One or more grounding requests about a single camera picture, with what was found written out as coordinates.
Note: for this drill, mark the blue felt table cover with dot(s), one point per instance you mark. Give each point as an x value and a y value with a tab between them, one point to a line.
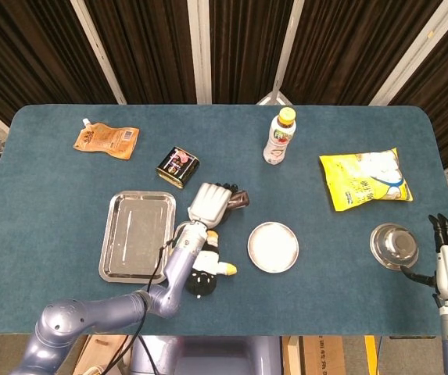
286	304

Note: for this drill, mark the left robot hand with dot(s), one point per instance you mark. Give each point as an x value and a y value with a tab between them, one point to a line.
208	203

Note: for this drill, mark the yellow snack bag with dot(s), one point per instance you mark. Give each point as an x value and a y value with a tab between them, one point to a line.
364	179

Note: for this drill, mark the round white plate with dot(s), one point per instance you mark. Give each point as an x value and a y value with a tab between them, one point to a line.
272	246

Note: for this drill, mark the orange spout pouch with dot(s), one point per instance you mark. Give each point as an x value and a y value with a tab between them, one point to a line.
106	140

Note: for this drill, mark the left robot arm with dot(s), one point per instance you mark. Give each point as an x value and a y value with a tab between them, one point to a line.
184	258

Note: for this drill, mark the white drink bottle yellow cap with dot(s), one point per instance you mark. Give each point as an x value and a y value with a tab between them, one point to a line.
278	140

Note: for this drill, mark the small steel bowl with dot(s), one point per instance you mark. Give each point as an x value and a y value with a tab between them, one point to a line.
393	246

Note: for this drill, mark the rectangular steel tray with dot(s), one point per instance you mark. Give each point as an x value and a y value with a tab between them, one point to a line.
137	234

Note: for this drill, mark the cardboard box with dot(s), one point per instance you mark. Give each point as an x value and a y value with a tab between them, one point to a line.
321	355

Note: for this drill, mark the black white plush toy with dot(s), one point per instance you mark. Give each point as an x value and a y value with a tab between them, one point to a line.
204	281

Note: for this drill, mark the black tin can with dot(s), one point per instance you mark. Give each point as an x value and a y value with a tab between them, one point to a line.
176	168

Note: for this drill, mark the lavender robot base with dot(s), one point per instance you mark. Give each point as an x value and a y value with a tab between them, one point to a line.
216	355

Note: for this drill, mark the wooden crate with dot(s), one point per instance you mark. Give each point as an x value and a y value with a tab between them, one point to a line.
104	345

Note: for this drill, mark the dark brown pleated curtain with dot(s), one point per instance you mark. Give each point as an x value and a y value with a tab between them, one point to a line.
149	47

